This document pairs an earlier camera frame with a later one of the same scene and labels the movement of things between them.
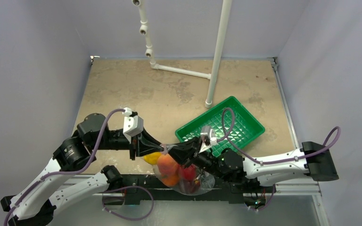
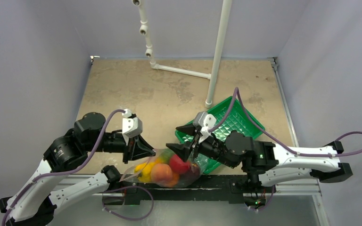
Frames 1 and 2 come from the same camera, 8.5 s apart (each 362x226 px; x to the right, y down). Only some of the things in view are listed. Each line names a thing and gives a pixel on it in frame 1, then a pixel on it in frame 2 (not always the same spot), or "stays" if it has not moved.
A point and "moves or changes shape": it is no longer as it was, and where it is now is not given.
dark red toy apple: [190, 186] → [192, 175]
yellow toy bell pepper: [152, 158] moves or changes shape
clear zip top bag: [185, 179] moves or changes shape
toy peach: [168, 169] → [161, 173]
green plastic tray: [234, 125] stays
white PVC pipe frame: [219, 48] stays
